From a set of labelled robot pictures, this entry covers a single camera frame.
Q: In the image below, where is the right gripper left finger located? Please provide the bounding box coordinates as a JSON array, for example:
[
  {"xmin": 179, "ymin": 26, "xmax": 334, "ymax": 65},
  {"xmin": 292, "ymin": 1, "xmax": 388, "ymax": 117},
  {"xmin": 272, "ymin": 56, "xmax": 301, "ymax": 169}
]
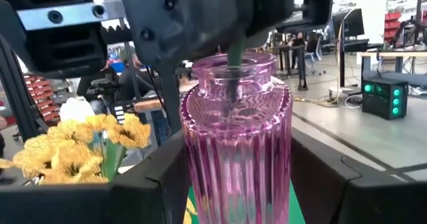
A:
[{"xmin": 0, "ymin": 130, "xmax": 191, "ymax": 224}]

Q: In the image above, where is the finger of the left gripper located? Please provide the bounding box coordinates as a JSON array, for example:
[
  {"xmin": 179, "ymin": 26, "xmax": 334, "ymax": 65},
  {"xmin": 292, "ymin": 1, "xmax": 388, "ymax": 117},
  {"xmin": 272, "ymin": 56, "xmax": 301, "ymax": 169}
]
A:
[
  {"xmin": 246, "ymin": 0, "xmax": 295, "ymax": 47},
  {"xmin": 118, "ymin": 0, "xmax": 250, "ymax": 66}
]

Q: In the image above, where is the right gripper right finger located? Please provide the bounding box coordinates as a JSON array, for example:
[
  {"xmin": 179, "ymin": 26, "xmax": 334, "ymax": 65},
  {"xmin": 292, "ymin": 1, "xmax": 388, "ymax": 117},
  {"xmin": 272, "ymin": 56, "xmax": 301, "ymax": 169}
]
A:
[{"xmin": 292, "ymin": 127, "xmax": 427, "ymax": 224}]

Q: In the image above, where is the red artificial flower bunch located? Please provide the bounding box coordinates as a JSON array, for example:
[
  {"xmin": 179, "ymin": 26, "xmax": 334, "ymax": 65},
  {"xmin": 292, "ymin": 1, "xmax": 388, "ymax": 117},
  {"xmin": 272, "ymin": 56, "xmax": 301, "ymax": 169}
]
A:
[{"xmin": 226, "ymin": 33, "xmax": 248, "ymax": 115}]

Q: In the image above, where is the yellow artificial flower bunch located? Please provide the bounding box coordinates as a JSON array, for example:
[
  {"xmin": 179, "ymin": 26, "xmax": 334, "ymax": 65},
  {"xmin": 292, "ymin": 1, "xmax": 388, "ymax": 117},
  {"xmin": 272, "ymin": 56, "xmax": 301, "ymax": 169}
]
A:
[{"xmin": 0, "ymin": 113, "xmax": 153, "ymax": 186}]

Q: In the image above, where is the white artificial tulip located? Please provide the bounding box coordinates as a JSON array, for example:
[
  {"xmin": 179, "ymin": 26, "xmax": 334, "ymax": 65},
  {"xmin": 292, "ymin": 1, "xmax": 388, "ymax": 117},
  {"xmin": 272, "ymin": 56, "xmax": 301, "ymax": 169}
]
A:
[{"xmin": 59, "ymin": 97, "xmax": 97, "ymax": 124}]

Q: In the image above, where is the pink ribbed glass vase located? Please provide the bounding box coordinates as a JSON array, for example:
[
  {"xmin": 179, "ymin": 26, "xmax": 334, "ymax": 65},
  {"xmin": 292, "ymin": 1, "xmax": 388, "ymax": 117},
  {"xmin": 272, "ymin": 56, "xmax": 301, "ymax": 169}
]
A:
[{"xmin": 179, "ymin": 51, "xmax": 294, "ymax": 224}]

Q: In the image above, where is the green table mat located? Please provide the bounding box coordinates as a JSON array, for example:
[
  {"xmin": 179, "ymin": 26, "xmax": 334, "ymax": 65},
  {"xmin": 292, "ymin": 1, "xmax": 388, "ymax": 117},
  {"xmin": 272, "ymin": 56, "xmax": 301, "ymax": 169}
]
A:
[{"xmin": 183, "ymin": 182, "xmax": 306, "ymax": 224}]

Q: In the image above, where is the person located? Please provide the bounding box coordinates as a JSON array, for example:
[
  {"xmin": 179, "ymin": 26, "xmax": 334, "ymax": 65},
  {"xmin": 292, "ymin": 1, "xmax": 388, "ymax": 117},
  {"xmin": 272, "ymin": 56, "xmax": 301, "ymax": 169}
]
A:
[{"xmin": 118, "ymin": 52, "xmax": 147, "ymax": 101}]

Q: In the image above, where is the black box with green lights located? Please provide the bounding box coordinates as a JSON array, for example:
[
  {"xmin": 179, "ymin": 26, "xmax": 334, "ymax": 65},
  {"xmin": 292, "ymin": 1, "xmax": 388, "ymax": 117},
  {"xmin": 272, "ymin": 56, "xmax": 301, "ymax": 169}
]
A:
[{"xmin": 362, "ymin": 77, "xmax": 410, "ymax": 121}]

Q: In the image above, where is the blue-legged wooden workbench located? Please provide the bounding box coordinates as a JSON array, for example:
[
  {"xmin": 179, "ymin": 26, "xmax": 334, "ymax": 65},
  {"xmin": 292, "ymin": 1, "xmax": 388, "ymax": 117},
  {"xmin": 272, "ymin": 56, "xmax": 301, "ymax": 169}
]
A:
[{"xmin": 356, "ymin": 49, "xmax": 427, "ymax": 85}]

